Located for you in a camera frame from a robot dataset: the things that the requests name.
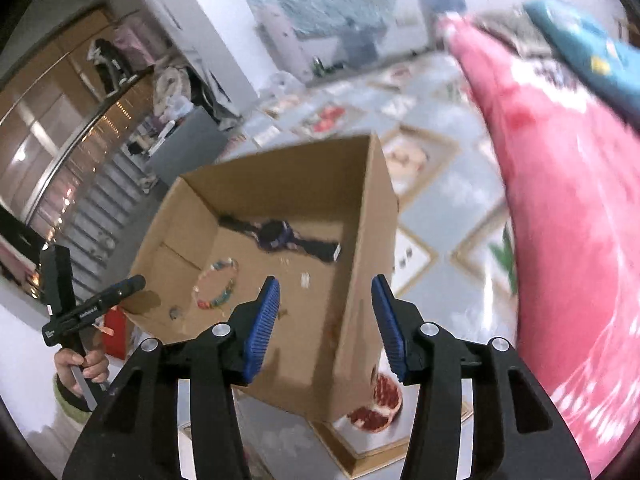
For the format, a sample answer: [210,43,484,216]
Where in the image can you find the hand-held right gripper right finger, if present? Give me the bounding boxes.
[371,274,593,480]

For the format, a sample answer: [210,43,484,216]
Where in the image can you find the metal stair handrail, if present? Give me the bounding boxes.
[0,67,156,221]

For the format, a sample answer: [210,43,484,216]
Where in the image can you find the pink strap smartwatch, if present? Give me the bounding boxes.
[218,214,342,264]

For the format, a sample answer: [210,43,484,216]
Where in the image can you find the pink floral blanket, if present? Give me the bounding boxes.
[435,12,640,466]

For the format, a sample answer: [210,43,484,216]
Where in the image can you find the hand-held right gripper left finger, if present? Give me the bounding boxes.
[62,275,282,480]

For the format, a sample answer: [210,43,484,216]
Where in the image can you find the person's left forearm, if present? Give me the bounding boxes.
[52,380,101,428]

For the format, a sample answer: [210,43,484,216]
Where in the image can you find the person's left hand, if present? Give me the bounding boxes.
[54,347,111,396]

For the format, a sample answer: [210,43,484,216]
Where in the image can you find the grey floral pillow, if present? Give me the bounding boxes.
[470,10,551,56]

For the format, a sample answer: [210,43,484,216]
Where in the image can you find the colourful bead bracelet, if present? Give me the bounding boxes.
[192,257,240,311]

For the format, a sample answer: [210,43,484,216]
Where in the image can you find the cardboard box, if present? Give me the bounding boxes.
[127,132,401,423]

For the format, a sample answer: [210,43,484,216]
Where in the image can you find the grey cabinet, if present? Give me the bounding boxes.
[145,106,231,186]

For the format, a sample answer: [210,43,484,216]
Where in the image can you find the pile of clothes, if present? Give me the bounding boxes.
[152,67,196,121]

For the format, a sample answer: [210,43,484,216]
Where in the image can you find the red packet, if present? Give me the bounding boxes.
[102,307,132,361]

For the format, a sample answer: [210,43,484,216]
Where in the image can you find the blue printed pillow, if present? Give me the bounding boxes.
[525,0,640,126]

